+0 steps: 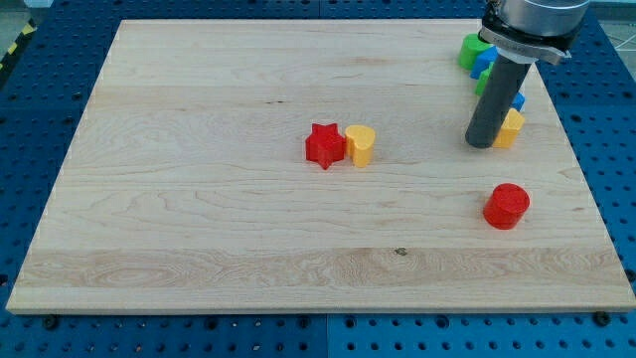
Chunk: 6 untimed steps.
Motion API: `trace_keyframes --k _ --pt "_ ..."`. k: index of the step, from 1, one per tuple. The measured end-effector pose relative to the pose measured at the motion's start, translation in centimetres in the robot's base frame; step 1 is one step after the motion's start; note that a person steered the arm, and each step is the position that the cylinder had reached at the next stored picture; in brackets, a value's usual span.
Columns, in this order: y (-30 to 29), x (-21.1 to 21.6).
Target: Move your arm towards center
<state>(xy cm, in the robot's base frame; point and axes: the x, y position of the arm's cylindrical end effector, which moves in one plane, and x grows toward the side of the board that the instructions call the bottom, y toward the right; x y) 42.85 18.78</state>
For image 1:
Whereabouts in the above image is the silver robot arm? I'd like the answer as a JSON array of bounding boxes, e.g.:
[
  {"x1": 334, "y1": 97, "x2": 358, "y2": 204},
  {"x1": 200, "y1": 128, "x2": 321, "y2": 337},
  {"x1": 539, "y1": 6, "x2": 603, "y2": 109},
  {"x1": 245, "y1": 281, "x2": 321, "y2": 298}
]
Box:
[{"x1": 478, "y1": 0, "x2": 589, "y2": 65}]

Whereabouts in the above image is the red star block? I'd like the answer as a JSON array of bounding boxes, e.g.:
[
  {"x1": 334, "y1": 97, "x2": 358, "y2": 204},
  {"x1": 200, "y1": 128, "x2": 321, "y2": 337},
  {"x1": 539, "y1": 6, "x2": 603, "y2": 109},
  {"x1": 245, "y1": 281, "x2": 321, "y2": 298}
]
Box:
[{"x1": 305, "y1": 123, "x2": 347, "y2": 170}]

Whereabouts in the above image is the yellow heart block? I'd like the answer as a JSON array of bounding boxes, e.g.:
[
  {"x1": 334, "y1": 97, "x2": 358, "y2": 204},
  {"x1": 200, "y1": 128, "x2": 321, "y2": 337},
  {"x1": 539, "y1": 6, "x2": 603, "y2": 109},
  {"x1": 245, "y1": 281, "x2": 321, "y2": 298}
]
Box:
[{"x1": 345, "y1": 124, "x2": 376, "y2": 168}]

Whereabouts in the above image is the wooden board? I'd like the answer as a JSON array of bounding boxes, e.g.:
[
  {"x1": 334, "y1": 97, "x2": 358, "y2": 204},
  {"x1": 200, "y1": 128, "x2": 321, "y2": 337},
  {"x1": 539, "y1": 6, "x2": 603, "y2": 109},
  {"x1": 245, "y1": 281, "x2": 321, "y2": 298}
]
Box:
[{"x1": 7, "y1": 20, "x2": 635, "y2": 314}]

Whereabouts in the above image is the red cylinder block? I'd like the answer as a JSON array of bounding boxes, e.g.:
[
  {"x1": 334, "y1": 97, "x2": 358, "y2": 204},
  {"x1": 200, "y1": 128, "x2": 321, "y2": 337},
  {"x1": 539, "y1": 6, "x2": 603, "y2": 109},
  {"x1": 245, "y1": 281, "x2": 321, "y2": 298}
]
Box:
[{"x1": 482, "y1": 183, "x2": 531, "y2": 230}]

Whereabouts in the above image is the green block behind rod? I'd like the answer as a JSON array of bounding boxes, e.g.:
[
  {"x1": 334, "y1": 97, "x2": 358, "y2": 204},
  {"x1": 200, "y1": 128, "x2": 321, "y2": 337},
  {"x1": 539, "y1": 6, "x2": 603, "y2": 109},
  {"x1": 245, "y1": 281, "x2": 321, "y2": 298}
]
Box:
[{"x1": 475, "y1": 63, "x2": 494, "y2": 95}]

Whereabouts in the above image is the yellow block behind rod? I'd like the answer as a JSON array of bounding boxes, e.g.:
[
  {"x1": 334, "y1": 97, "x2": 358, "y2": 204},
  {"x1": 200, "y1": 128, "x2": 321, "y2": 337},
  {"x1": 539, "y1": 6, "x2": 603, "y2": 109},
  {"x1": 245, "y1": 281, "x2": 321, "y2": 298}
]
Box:
[{"x1": 493, "y1": 108, "x2": 526, "y2": 148}]

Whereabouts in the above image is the blue block upper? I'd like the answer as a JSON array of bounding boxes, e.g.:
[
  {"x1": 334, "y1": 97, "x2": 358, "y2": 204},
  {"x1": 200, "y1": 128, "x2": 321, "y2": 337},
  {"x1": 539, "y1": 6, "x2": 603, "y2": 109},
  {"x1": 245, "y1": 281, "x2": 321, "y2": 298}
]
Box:
[{"x1": 470, "y1": 47, "x2": 498, "y2": 80}]

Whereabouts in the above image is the blue block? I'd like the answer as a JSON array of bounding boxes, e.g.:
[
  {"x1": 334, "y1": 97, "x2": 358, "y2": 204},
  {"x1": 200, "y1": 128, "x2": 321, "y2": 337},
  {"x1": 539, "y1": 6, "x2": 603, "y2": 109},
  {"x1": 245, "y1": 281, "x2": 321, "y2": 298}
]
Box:
[
  {"x1": 470, "y1": 47, "x2": 498, "y2": 80},
  {"x1": 511, "y1": 92, "x2": 526, "y2": 111}
]

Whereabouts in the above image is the green cylinder block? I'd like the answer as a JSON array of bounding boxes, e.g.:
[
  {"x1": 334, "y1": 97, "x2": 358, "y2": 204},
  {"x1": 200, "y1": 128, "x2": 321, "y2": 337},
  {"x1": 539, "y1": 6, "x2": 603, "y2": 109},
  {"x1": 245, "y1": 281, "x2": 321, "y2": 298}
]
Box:
[{"x1": 457, "y1": 33, "x2": 492, "y2": 70}]

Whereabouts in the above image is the blue block lower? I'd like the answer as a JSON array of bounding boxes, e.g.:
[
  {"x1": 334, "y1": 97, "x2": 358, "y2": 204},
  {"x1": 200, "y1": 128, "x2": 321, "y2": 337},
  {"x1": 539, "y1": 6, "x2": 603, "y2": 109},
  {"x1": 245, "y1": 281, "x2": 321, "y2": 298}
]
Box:
[{"x1": 511, "y1": 92, "x2": 526, "y2": 111}]

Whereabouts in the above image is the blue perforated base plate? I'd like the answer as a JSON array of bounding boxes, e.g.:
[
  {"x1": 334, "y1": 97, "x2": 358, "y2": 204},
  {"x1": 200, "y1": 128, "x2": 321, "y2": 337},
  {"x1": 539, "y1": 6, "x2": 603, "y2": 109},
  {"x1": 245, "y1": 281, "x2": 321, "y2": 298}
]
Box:
[{"x1": 1, "y1": 0, "x2": 635, "y2": 357}]

